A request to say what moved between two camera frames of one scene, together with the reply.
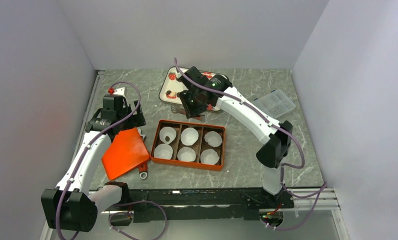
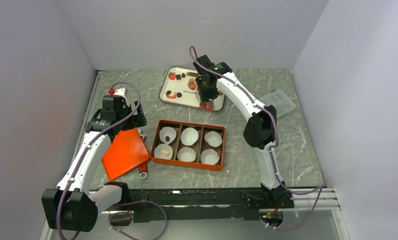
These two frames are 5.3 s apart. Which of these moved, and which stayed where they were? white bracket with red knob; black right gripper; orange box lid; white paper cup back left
Moved: black right gripper
Stayed: orange box lid; white paper cup back left; white bracket with red knob
